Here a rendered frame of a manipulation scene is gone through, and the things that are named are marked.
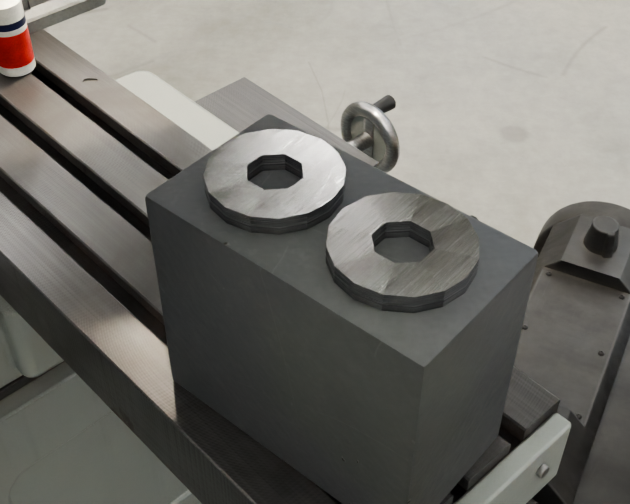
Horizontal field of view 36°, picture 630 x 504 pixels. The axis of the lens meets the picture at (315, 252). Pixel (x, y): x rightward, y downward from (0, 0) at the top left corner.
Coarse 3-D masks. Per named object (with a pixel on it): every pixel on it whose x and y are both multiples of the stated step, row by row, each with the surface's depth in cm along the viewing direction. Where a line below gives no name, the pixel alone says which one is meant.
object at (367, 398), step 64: (256, 128) 67; (192, 192) 62; (256, 192) 60; (320, 192) 60; (384, 192) 62; (192, 256) 61; (256, 256) 57; (320, 256) 57; (384, 256) 57; (448, 256) 56; (512, 256) 57; (192, 320) 66; (256, 320) 60; (320, 320) 55; (384, 320) 54; (448, 320) 54; (512, 320) 60; (192, 384) 72; (256, 384) 65; (320, 384) 59; (384, 384) 55; (448, 384) 56; (320, 448) 64; (384, 448) 58; (448, 448) 62
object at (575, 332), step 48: (576, 240) 134; (624, 240) 134; (576, 288) 131; (624, 288) 130; (528, 336) 124; (576, 336) 124; (624, 336) 126; (576, 384) 119; (624, 384) 121; (576, 432) 113; (624, 432) 116; (576, 480) 110; (624, 480) 111
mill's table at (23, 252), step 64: (64, 64) 106; (0, 128) 98; (64, 128) 98; (128, 128) 98; (0, 192) 91; (64, 192) 91; (128, 192) 91; (0, 256) 85; (64, 256) 84; (128, 256) 84; (64, 320) 80; (128, 320) 79; (128, 384) 75; (512, 384) 74; (192, 448) 71; (256, 448) 70; (512, 448) 73
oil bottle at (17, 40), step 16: (0, 0) 99; (16, 0) 100; (0, 16) 99; (16, 16) 100; (0, 32) 101; (16, 32) 101; (0, 48) 102; (16, 48) 102; (32, 48) 105; (0, 64) 104; (16, 64) 103; (32, 64) 105
